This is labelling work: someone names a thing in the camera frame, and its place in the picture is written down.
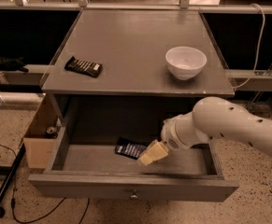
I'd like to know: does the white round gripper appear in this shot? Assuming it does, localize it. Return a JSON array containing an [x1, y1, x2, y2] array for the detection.
[[136, 113, 201, 166]]

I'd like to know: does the blue rxbar wrapper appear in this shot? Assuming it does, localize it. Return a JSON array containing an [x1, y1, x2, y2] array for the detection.
[[114, 137, 147, 160]]

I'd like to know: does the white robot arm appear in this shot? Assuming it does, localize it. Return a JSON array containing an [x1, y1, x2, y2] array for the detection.
[[137, 97, 272, 166]]

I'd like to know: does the grey open drawer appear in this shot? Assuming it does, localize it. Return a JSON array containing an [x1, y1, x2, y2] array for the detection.
[[29, 96, 238, 202]]

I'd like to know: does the grey wooden cabinet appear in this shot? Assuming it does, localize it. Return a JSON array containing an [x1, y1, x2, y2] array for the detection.
[[43, 9, 234, 119]]

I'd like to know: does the white ceramic bowl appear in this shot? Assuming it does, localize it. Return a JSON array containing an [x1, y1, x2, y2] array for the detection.
[[165, 47, 208, 80]]

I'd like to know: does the dark brown snack bar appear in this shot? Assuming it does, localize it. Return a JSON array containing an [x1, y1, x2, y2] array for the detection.
[[64, 56, 103, 78]]

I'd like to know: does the metal can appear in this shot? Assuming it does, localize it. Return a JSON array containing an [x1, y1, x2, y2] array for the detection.
[[46, 126, 58, 138]]

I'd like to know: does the cardboard box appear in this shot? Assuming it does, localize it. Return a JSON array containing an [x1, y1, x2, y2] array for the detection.
[[23, 96, 58, 169]]

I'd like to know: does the black metal floor bar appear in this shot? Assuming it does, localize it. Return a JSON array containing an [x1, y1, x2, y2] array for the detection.
[[0, 144, 25, 218]]

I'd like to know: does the black cloth bundle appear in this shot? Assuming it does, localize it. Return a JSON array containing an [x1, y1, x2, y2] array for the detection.
[[0, 57, 29, 73]]

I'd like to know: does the black floor cable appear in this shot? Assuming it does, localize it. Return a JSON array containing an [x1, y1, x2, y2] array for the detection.
[[0, 136, 91, 224]]

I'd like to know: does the white cable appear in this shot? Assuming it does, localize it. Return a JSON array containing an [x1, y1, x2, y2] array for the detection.
[[232, 3, 266, 90]]

